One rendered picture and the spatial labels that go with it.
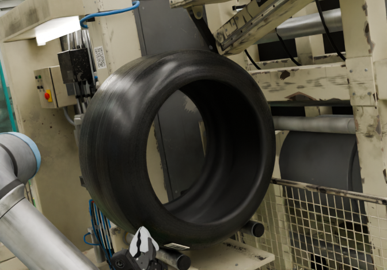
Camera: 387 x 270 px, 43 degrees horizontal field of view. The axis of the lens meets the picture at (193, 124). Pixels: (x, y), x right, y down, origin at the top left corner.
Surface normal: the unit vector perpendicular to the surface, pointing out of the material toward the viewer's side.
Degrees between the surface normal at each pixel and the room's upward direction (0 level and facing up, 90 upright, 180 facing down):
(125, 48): 90
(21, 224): 69
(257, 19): 90
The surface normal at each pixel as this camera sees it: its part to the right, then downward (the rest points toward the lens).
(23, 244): -0.02, 0.06
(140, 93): -0.11, -0.43
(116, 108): -0.58, -0.39
